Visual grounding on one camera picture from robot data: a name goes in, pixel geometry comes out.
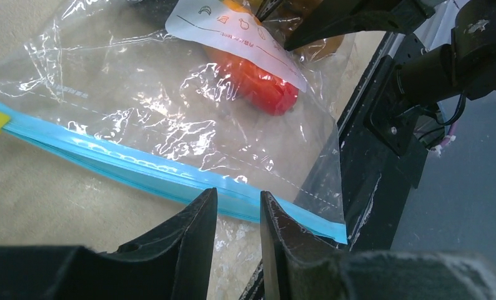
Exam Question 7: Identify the clear zip bag blue seal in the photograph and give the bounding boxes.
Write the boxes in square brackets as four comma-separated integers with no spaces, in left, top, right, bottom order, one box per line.
[0,1,355,243]

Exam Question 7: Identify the red yellow fake peach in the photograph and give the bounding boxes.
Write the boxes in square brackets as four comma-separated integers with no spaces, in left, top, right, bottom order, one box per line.
[203,46,299,116]

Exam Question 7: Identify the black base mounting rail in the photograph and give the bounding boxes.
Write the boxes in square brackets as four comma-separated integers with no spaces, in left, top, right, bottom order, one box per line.
[241,33,427,299]

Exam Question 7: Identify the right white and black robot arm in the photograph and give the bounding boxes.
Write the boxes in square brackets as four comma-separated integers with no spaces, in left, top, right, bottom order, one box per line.
[256,1,496,156]

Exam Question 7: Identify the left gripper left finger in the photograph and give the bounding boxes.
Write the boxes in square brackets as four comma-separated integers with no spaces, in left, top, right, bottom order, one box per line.
[0,188,217,299]

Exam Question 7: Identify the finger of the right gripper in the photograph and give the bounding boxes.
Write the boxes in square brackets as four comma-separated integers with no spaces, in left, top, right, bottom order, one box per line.
[284,0,435,51]
[255,0,283,22]

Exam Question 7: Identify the brown fake potato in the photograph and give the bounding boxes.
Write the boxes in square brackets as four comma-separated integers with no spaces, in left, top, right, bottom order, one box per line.
[275,11,345,61]

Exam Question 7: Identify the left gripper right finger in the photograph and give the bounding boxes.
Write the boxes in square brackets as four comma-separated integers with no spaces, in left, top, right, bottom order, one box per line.
[260,191,496,299]

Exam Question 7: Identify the yellow fake lemon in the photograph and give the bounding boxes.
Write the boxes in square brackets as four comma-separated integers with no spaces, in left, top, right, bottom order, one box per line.
[221,0,262,25]

